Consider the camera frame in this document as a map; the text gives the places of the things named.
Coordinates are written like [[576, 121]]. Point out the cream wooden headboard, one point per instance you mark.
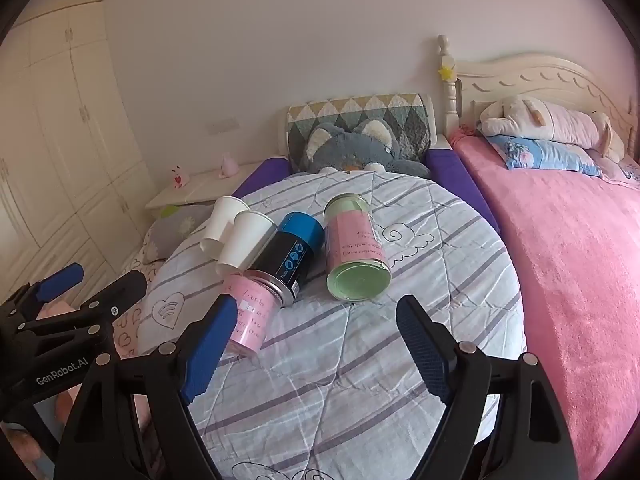
[[468, 87]]

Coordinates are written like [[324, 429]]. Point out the black and blue can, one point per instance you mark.
[[287, 257]]

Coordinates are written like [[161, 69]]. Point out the white nightstand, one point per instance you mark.
[[205, 187]]

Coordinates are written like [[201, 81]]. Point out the green can with pink label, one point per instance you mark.
[[356, 267]]

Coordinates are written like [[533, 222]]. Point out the small pink rabbit lamp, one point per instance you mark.
[[229, 167]]

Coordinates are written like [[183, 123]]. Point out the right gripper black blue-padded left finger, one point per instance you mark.
[[102, 439]]

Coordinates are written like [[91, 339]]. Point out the cream wardrobe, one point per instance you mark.
[[73, 181]]

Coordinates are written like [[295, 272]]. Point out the grey plush cat toy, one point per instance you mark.
[[372, 146]]

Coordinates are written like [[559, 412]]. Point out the small pink heart figurine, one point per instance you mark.
[[180, 178]]

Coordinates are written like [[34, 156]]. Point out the purple bed bumper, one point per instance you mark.
[[448, 170]]

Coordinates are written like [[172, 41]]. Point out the diamond-patterned quilted headboard cover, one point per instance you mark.
[[410, 116]]

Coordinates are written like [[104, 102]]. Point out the pink fleece blanket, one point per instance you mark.
[[574, 242]]

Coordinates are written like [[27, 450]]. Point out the yellow star ornament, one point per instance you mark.
[[445, 72]]

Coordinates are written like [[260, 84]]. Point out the blue cartoon pillow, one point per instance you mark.
[[522, 153]]

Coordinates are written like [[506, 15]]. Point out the grey flower cushion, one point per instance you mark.
[[171, 228]]

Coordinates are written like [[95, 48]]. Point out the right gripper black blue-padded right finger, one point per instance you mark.
[[502, 418]]

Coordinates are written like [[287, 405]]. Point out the white paper cup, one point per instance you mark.
[[220, 224], [250, 232]]

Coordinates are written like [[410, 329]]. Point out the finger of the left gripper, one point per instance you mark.
[[115, 299], [29, 299]]

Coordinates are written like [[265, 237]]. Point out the white and pink plush dog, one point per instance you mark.
[[531, 118]]

